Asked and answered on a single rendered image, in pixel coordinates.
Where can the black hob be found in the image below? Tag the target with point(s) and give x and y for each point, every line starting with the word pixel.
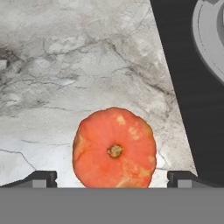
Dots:
pixel 192 105

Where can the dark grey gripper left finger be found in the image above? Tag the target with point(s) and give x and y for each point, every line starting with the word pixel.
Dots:
pixel 40 177

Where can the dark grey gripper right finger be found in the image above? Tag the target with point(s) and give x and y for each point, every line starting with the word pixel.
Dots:
pixel 182 176

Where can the orange squash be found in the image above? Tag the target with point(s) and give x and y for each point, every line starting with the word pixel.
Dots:
pixel 114 147

